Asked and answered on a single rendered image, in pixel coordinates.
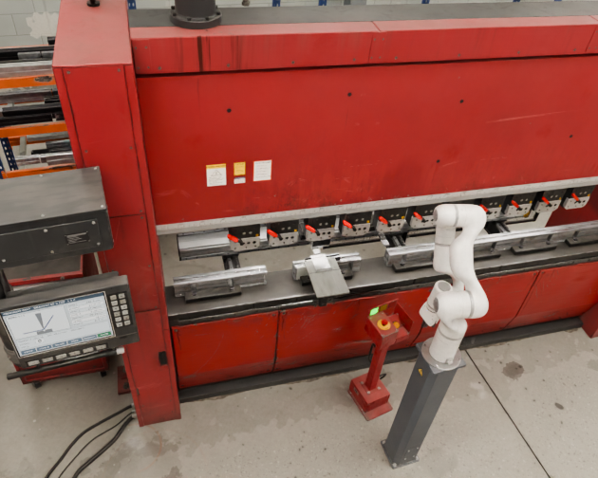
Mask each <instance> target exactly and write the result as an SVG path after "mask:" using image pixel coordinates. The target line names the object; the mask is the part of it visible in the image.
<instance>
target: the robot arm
mask: <svg viewBox="0 0 598 478"><path fill-rule="evenodd" d="M433 219H434V222H435V224H436V225H437V226H436V237H435V248H434V260H433V268H434V270H435V271H437V272H441V273H445V274H448V275H450V276H451V277H452V280H453V285H452V286H451V285H450V284H449V283H447V282H445V281H437V282H436V283H435V285H434V288H433V290H432V292H431V294H430V296H429V297H428V298H427V299H428V300H427V302H425V303H424V305H423V306H422V307H421V309H420V315H421V316H422V320H423V322H422V324H421V326H422V328H424V327H427V326H428V325H429V326H432V327H435V325H436V324H437V323H438V321H439V320H440V322H439V326H438V329H437V331H436V334H435V336H434V337H433V338H429V339H428V340H426V341H425V342H424V343H423V345H422V348H421V353H422V356H423V358H424V359H425V361H426V362H427V363H428V364H429V365H431V366H432V367H434V368H436V369H439V370H442V371H450V370H453V369H455V368H457V367H458V366H459V364H460V362H461V353H460V351H459V349H458V347H459V345H460V343H461V341H462V339H463V336H464V334H465V332H466V329H467V322H466V321H465V319H475V318H480V317H482V316H484V315H485V314H486V313H487V311H488V307H489V303H488V299H487V297H486V294H485V292H484V291H483V289H482V287H481V285H480V284H479V282H478V280H477V276H476V274H475V271H474V261H473V245H474V242H475V239H476V238H477V236H478V234H479V233H480V232H481V230H482V229H483V228H484V226H485V223H486V213H485V211H484V210H483V209H482V208H481V207H480V206H478V205H470V204H442V205H438V206H436V207H435V209H434V212H433ZM456 227H462V228H463V231H462V233H461V235H460V236H459V237H457V238H456V239H455V235H456ZM464 286H465V291H463V289H464Z"/></svg>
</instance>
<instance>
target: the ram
mask: <svg viewBox="0 0 598 478"><path fill-rule="evenodd" d="M136 82H137V88H138V95H139V103H140V116H141V123H142V130H143V137H144V144H145V151H146V158H147V165H148V173H149V179H150V186H151V194H152V200H153V207H154V215H155V221H156V228H157V226H161V225H170V224H177V223H186V222H195V221H203V220H212V219H220V218H229V217H237V216H246V215H255V214H263V213H272V212H281V211H297V210H305V209H314V208H323V207H331V206H340V205H348V204H357V203H365V202H374V201H383V200H391V199H400V198H408V197H417V196H425V195H433V194H442V193H458V192H467V191H475V190H484V189H492V188H501V187H510V186H518V185H527V184H535V183H544V182H553V181H561V180H570V179H578V178H587V177H595V176H598V53H592V54H571V55H551V56H531V57H510V58H490V59H470V60H449V61H429V62H408V63H388V64H375V63H374V64H348V65H328V66H307V67H287V68H266V69H246V70H225V71H205V72H185V73H164V74H144V75H136ZM271 159H272V162H271V180H263V181H253V162H254V161H260V160H271ZM237 162H245V174H244V175H234V164H235V163H237ZM216 164H226V185H217V186H207V166H206V165H216ZM243 176H245V183H236V184H234V178H235V177H243ZM589 185H598V181H590V182H582V183H573V184H565V185H557V186H549V187H540V188H531V189H523V190H515V191H507V192H498V193H483V194H474V195H465V196H457V197H448V198H441V199H432V200H423V201H415V202H406V203H399V204H390V205H381V206H373V207H364V208H357V209H348V210H339V211H323V212H316V213H307V214H298V215H290V216H282V217H273V218H265V219H256V220H248V221H240V222H232V223H223V224H214V225H206V226H198V227H190V228H181V229H172V230H157V235H162V234H171V233H180V232H187V231H196V230H211V229H220V228H228V227H236V226H245V225H252V224H261V223H270V222H277V221H286V220H294V219H302V218H311V217H319V216H327V215H335V214H344V213H352V212H360V211H375V210H384V209H392V208H400V207H409V206H417V205H425V204H434V203H441V202H450V201H459V200H466V199H475V198H482V197H491V196H500V195H507V194H516V193H531V192H540V191H548V190H556V189H565V188H573V187H581V186H589Z"/></svg>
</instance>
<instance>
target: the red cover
mask: <svg viewBox="0 0 598 478"><path fill-rule="evenodd" d="M130 39H131V46H132V53H133V60H134V67H135V74H136V75H144V74H164V73H185V72H205V71H225V70H246V69H266V68H287V67H307V66H328V65H348V64H374V63H375V64H388V63H408V62H429V61H449V60H470V59H490V58H510V57H531V56H551V55H571V54H592V53H598V15H591V16H588V15H585V16H550V17H514V18H478V19H442V20H406V21H373V22H335V23H300V24H264V25H228V26H216V27H214V28H206V29H188V28H181V27H156V28H130Z"/></svg>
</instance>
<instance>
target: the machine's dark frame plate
mask: <svg viewBox="0 0 598 478"><path fill-rule="evenodd" d="M219 9H220V10H221V13H222V21H221V23H220V24H219V26H228V25H264V24H300V23H335V22H373V21H406V20H442V19H478V18H514V17H550V16H585V15H588V16H591V15H598V0H597V1H547V2H496V3H446V4H395V5H344V6H294V7H244V8H219ZM128 20H129V28H156V27H177V26H176V25H174V24H173V23H172V22H171V21H170V9H128Z"/></svg>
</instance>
